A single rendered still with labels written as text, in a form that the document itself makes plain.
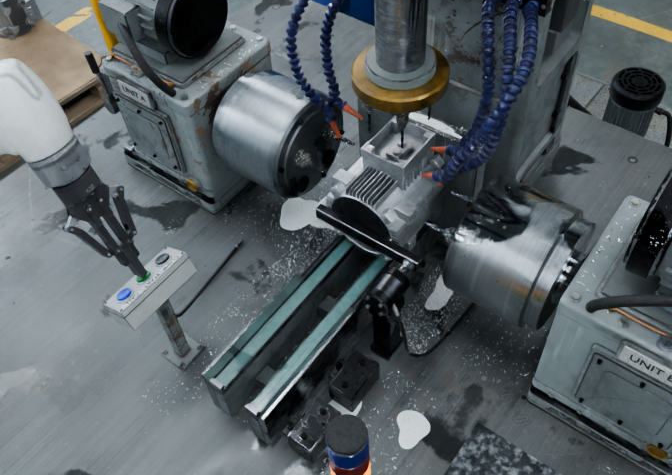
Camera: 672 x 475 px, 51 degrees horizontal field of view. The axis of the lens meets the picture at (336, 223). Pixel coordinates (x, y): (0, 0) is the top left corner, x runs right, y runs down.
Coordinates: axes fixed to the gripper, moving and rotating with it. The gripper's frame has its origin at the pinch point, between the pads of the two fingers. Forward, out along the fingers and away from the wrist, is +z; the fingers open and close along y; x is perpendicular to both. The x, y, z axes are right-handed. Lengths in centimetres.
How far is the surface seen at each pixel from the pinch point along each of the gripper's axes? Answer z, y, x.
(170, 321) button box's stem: 17.2, -0.3, 1.8
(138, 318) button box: 8.1, -6.4, -3.4
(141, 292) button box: 4.6, -3.0, -3.2
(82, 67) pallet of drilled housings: 17, 96, 203
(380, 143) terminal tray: 8, 51, -20
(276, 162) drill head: 3.4, 36.0, -3.9
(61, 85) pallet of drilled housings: 18, 82, 201
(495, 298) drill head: 28, 35, -51
